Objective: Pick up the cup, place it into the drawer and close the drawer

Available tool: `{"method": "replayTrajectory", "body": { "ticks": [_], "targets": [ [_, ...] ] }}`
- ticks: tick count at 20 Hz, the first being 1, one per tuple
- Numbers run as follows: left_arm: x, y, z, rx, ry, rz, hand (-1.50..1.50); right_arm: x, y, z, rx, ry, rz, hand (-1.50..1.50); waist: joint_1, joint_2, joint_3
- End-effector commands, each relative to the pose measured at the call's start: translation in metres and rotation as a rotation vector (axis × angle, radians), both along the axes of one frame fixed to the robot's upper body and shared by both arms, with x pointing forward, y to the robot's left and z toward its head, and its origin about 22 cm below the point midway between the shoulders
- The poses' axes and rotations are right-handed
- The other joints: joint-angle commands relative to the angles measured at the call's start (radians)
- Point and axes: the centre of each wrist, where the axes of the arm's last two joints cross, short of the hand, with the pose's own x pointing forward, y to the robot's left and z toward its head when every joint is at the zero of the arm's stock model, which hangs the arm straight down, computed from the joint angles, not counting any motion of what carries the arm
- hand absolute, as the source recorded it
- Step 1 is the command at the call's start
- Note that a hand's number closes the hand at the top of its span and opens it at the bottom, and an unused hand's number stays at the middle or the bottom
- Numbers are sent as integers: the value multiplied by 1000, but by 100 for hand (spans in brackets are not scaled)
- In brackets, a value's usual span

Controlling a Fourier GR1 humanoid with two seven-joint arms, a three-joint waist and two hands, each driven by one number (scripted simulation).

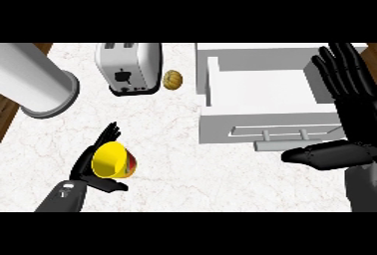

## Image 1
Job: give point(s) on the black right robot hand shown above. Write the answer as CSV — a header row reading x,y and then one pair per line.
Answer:
x,y
354,99

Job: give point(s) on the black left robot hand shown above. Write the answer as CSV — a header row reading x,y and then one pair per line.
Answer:
x,y
84,164

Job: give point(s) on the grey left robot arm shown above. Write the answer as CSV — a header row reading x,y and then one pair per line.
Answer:
x,y
61,197

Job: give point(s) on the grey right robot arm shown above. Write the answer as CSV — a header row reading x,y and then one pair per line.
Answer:
x,y
361,189

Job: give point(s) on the yellow cup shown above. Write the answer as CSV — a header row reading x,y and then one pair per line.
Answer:
x,y
114,160

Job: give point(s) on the white toaster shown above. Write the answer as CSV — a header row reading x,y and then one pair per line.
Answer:
x,y
129,66

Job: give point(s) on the brown bread roll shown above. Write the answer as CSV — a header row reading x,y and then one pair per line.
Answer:
x,y
173,79

